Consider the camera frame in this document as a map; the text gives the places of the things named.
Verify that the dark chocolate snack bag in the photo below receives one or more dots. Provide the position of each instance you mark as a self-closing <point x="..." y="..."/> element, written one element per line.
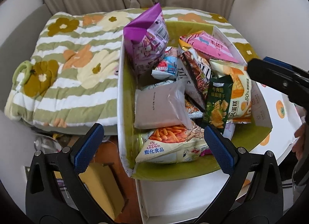
<point x="198" y="69"/>

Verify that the person right hand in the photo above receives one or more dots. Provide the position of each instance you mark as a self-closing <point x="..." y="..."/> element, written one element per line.
<point x="298" y="147"/>

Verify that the red blue small snack bag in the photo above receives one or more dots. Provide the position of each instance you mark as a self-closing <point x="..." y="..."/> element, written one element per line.
<point x="167" y="67"/>

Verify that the purple snack bag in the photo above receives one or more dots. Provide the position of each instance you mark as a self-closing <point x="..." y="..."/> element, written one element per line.
<point x="145" y="39"/>

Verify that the cake snack bag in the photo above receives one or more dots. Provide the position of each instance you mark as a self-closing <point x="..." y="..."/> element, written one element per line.
<point x="240" y="102"/>

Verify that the floral striped quilt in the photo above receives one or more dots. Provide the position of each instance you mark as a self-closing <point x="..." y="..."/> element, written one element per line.
<point x="70" y="80"/>

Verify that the grey headboard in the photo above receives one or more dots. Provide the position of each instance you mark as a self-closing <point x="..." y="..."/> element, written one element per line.
<point x="19" y="46"/>

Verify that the pink snack bag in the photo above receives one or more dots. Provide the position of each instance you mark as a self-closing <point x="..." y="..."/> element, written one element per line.
<point x="208" y="46"/>

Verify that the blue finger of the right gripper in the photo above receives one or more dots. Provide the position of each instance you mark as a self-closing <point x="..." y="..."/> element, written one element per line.
<point x="283" y="77"/>

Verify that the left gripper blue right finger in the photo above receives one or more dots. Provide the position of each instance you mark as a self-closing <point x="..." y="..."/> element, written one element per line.
<point x="222" y="149"/>

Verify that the dark green cracker bag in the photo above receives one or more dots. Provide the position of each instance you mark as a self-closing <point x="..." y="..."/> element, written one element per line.
<point x="218" y="102"/>

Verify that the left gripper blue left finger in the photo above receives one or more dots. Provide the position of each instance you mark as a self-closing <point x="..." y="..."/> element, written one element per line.
<point x="86" y="146"/>

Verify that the orange sticks snack bag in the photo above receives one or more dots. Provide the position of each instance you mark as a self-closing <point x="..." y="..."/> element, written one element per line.
<point x="174" y="144"/>

